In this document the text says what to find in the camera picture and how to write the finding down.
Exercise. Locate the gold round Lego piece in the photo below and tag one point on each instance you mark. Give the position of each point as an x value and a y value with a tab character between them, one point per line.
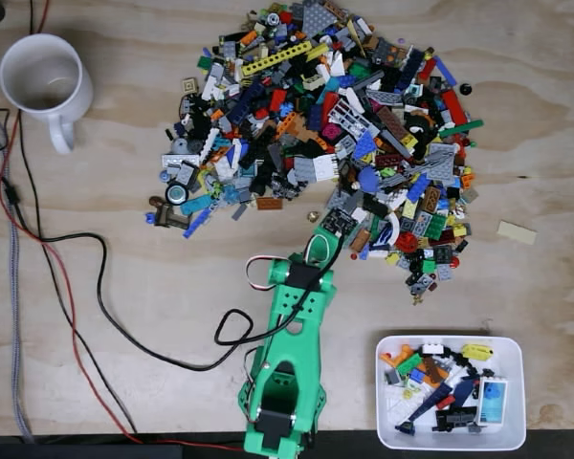
312	216

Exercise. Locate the white Lego arch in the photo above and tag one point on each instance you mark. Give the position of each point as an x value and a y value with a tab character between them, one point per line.
395	225

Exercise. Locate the red Lego dome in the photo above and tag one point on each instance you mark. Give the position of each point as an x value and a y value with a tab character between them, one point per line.
406	242

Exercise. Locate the blue Lego dome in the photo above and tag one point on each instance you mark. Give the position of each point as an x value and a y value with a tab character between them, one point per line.
369	181

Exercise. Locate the orange brown Lego plate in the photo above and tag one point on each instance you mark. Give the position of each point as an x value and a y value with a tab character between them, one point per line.
269	203

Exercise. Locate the white square Lego plate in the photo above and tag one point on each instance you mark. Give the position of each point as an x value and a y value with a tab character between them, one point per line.
324	167

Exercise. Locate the green studded Lego plate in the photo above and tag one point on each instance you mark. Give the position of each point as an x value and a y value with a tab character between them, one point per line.
434	226

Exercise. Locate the blue Lego wedge plate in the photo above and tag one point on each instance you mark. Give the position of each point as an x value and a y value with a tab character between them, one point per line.
365	147

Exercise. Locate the orange Lego piece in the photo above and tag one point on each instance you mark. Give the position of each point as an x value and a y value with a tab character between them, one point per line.
403	353

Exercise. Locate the white Lego window grille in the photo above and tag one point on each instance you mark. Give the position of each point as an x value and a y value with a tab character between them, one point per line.
351	117

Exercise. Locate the green Lego brick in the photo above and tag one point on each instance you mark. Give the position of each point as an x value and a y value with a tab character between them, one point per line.
409	364

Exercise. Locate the large grey Lego plate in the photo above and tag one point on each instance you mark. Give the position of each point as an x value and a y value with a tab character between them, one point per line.
444	161

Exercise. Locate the small white Lego brick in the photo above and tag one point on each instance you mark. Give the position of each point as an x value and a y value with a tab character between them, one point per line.
433	348

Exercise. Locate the blue narrow Lego plate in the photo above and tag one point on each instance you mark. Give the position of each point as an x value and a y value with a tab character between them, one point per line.
197	223

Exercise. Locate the teal Lego plate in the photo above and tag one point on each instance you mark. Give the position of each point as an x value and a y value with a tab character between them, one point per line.
195	204

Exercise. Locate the black Lego tire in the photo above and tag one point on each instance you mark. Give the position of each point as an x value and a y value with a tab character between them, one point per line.
417	120

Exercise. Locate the brown Lego figure piece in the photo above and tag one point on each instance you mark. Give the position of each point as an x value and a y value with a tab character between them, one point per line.
169	216

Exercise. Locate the long green Lego plate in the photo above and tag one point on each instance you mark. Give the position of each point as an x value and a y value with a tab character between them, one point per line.
461	128

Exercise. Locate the yellow Lego piece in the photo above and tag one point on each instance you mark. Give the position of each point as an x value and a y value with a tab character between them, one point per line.
477	352

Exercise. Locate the dark blue Lego wing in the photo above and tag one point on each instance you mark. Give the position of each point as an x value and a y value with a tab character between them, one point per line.
426	406

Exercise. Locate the tan flat Lego plate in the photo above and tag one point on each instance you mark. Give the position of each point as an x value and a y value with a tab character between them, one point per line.
517	233

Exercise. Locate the long red Lego brick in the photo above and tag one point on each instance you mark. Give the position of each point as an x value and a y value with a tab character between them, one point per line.
453	107

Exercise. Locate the yellow Lego beam with holes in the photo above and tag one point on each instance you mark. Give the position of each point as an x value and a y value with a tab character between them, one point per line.
277	57

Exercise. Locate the black round Lego piece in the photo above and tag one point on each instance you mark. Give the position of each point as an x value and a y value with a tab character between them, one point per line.
466	89

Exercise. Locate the black Lego chassis piece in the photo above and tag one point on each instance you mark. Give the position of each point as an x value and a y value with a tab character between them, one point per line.
456	418

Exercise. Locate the tan square Lego tile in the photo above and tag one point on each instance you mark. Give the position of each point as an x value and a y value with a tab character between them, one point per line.
190	85

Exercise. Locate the white plastic bin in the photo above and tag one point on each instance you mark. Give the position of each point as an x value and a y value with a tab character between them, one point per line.
514	382

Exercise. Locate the dark grey Lego wedge plate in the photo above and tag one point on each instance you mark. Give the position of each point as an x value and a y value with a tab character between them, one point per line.
318	16

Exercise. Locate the black wheel with teal hub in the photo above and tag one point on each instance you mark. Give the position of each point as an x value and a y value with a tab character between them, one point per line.
177	193

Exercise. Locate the light grey plate with holes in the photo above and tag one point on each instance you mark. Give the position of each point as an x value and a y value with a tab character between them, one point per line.
179	160

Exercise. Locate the white panel with blue print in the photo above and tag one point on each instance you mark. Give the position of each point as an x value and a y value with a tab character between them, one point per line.
492	401

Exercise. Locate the white ceramic mug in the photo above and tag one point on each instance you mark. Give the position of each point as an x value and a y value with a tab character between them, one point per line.
40	76

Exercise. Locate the black camera circuit board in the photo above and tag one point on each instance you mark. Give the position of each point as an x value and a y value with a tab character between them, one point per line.
337	222

